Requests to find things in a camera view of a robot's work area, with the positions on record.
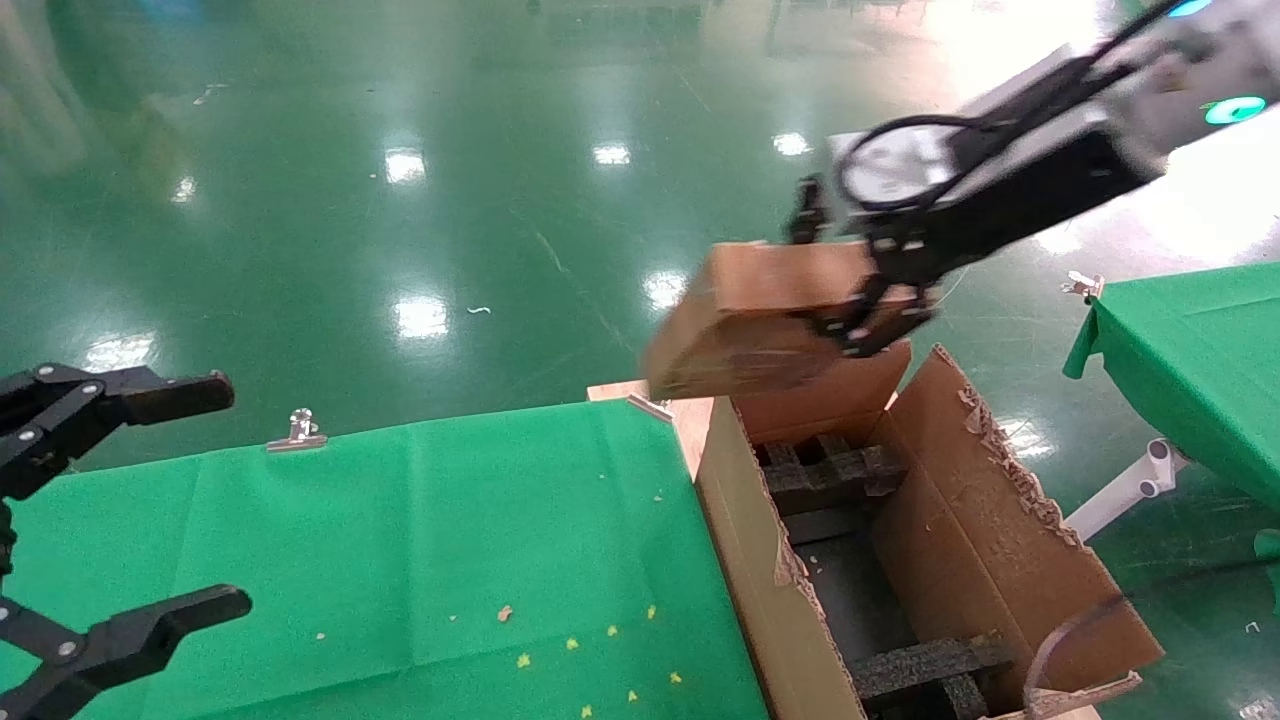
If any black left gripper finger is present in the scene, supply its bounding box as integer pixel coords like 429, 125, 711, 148
0, 585, 253, 720
0, 363, 236, 501

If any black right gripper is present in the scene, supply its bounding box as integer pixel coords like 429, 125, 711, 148
790, 128, 1169, 359

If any small taped cardboard box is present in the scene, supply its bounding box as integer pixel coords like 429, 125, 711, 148
640, 240, 936, 401

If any large open cardboard carton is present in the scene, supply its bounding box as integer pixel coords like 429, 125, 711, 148
695, 340, 1166, 720

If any black foam insert block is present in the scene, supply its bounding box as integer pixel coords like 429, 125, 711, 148
850, 638, 1016, 720
755, 433, 909, 518

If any green table cloth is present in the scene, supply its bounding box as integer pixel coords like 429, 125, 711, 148
0, 398, 771, 720
1063, 262, 1280, 511

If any flat black foam bar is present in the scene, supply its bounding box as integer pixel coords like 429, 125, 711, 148
783, 503, 873, 547

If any white table leg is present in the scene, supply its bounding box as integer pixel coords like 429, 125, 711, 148
1065, 438, 1191, 543

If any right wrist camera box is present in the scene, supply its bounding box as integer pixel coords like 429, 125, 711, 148
828, 100, 1001, 216

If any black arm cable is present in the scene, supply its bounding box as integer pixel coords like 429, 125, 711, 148
835, 0, 1186, 701

